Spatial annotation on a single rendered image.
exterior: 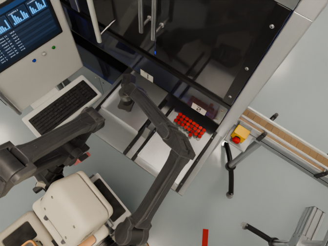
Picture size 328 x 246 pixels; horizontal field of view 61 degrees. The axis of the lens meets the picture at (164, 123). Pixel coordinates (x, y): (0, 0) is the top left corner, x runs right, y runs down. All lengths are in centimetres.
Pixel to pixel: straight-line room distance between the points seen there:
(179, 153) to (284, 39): 47
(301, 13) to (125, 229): 86
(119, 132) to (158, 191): 66
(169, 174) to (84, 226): 32
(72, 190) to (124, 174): 141
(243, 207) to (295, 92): 126
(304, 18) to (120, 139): 107
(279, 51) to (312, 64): 236
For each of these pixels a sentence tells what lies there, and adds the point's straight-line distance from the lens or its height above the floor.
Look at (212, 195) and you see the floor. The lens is 243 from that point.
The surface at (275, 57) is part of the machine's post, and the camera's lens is 98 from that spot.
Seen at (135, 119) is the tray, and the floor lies 88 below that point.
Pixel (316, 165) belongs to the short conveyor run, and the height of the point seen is 93.
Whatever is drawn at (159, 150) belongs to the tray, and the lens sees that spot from 153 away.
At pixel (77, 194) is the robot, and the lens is 102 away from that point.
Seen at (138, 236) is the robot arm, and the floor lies 127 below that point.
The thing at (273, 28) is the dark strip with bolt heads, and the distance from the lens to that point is 92.
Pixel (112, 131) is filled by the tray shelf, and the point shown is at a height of 88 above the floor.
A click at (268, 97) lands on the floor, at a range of 289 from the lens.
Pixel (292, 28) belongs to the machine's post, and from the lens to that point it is 89.
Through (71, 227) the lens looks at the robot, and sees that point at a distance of 102.
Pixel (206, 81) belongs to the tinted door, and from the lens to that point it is 128.
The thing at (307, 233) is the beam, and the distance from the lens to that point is 205.
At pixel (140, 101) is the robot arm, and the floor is 127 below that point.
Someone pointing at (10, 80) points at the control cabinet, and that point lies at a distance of 162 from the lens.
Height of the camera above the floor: 235
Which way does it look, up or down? 68 degrees down
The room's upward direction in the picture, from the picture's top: 8 degrees clockwise
